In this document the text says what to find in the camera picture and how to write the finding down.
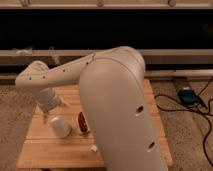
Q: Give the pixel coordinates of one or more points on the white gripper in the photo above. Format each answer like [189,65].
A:
[47,100]

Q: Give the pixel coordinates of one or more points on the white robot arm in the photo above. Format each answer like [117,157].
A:
[112,96]

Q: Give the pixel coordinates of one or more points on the wooden table board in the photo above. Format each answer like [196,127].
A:
[43,149]

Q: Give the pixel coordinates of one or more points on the small white labelled bottle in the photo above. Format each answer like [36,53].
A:
[94,148]

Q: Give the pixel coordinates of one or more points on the blue power adapter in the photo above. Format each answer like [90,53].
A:
[188,97]

